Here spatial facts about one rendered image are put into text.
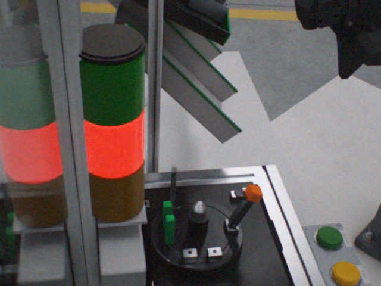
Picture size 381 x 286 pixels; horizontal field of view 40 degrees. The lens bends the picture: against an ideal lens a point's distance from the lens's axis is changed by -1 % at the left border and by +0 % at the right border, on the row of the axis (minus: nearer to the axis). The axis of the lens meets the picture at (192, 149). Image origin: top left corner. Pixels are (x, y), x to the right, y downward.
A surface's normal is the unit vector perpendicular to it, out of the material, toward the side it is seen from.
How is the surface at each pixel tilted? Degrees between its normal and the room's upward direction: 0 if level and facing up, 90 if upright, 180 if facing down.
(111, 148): 90
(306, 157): 0
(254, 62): 0
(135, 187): 90
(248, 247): 0
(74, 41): 90
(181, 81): 90
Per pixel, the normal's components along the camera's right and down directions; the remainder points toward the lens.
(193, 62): -0.01, 0.64
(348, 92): 0.06, -0.77
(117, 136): 0.25, 0.63
